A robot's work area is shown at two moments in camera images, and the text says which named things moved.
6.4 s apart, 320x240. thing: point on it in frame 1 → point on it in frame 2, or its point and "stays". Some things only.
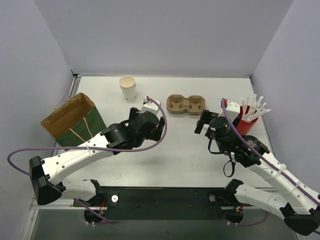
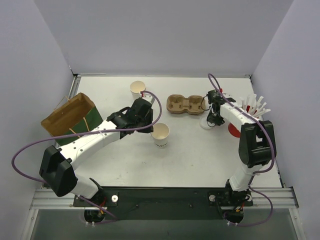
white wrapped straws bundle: (256, 109) stays
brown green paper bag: (73, 121) stays
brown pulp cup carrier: (178, 103) stays
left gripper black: (160, 124) → (146, 122)
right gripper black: (203, 120) → (215, 117)
